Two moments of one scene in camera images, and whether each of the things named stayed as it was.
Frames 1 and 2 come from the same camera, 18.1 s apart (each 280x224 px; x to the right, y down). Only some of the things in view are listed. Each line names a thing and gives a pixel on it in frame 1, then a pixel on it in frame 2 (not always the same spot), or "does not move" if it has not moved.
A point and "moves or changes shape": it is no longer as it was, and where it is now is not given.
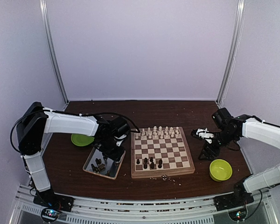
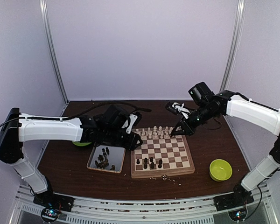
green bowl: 220,170 does not move
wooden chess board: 156,152 does not move
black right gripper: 206,151 → 187,129
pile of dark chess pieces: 100,167 → 103,162
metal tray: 112,167 moves or changes shape
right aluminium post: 232,52 does not move
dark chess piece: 159,165 does not move
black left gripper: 115,157 → 130,144
